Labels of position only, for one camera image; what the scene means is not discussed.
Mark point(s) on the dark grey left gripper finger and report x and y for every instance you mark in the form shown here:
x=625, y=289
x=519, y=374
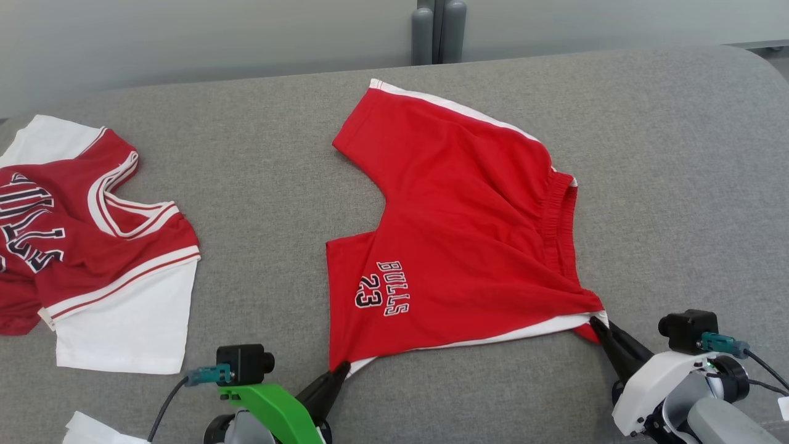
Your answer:
x=333, y=398
x=319, y=388

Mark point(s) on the grey fabric sofa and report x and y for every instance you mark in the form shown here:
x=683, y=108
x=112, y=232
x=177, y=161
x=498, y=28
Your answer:
x=277, y=154

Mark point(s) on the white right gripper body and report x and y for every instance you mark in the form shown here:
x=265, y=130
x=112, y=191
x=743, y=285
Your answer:
x=659, y=382

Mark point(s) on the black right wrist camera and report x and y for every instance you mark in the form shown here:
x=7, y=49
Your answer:
x=687, y=330

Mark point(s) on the red Bulls shorts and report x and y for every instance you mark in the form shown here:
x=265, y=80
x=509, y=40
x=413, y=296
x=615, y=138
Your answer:
x=468, y=216

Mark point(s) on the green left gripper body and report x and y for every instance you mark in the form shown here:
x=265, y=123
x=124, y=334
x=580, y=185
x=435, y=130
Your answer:
x=277, y=410

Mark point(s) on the red white Bulls jersey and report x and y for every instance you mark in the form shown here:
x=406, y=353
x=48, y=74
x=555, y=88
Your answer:
x=80, y=246

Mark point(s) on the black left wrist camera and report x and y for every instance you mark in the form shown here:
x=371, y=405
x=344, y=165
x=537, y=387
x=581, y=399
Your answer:
x=243, y=364

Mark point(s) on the grey floor rail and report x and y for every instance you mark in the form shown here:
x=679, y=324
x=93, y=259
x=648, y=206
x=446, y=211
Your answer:
x=764, y=45

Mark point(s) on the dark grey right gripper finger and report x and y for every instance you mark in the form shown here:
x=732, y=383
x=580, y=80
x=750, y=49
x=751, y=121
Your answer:
x=632, y=348
x=613, y=354

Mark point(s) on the grey partition post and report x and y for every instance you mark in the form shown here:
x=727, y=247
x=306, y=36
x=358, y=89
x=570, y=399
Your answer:
x=453, y=31

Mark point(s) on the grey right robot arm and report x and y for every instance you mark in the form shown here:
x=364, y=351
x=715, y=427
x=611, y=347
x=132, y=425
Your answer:
x=727, y=425

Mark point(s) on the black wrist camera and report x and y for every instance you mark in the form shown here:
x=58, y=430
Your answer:
x=243, y=364
x=687, y=330

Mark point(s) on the white cloth piece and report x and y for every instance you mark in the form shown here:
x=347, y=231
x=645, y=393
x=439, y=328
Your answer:
x=92, y=431

